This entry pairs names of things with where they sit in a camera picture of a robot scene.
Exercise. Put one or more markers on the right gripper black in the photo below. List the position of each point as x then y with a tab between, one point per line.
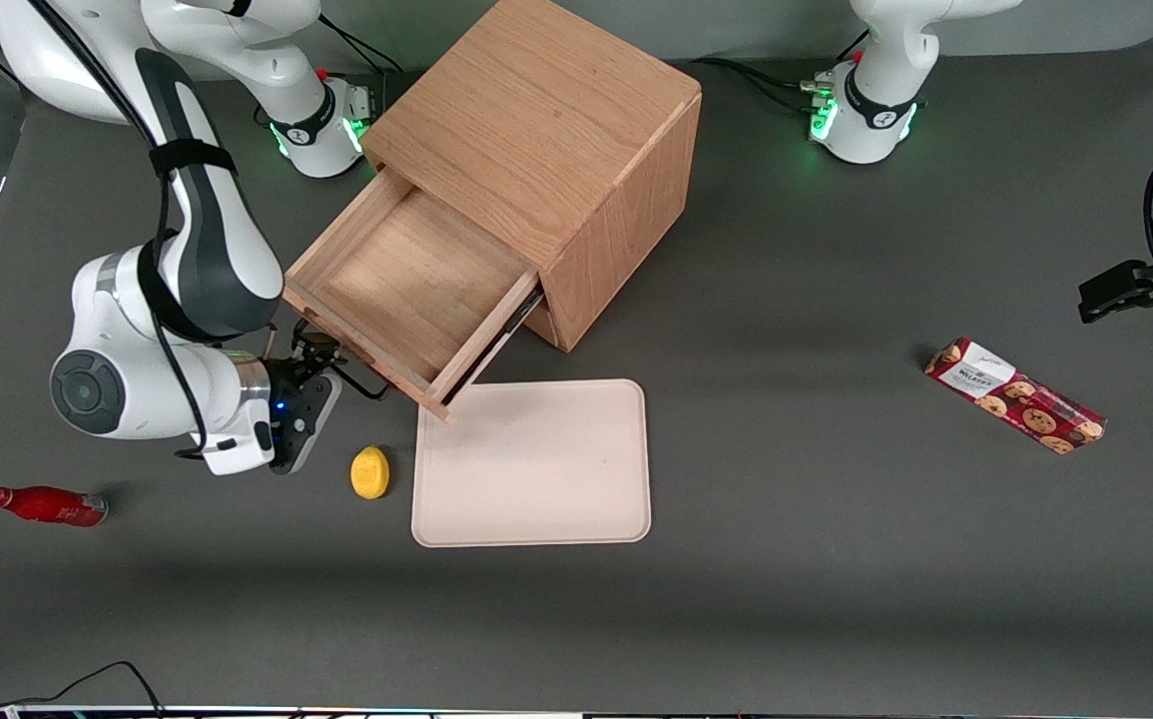
286	375

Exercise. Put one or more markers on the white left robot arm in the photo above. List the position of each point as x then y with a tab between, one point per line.
870	140

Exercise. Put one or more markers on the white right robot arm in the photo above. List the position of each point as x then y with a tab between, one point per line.
117	330

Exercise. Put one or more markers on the wooden drawer cabinet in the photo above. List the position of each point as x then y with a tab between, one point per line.
536	120

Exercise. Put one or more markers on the yellow round sponge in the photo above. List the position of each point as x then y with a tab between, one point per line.
370	473

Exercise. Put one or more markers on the red tartan cookie box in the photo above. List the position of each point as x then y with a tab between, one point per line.
1015	397

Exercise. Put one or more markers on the beige plastic tray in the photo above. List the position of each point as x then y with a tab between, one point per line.
536	469

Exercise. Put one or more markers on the red soda bottle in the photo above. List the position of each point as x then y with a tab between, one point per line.
47	505

